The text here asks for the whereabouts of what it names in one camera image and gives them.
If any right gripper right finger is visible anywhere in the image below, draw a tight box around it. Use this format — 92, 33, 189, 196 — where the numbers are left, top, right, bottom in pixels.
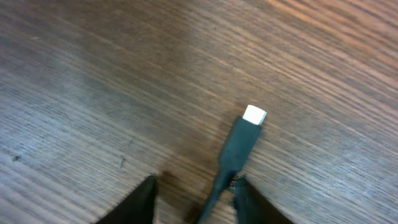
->
231, 175, 293, 224

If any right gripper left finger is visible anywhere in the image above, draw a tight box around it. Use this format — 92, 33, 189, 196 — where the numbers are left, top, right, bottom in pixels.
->
96, 175, 157, 224

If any black USB charger cable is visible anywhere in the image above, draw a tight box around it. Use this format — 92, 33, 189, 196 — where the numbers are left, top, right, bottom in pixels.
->
195, 104, 268, 224

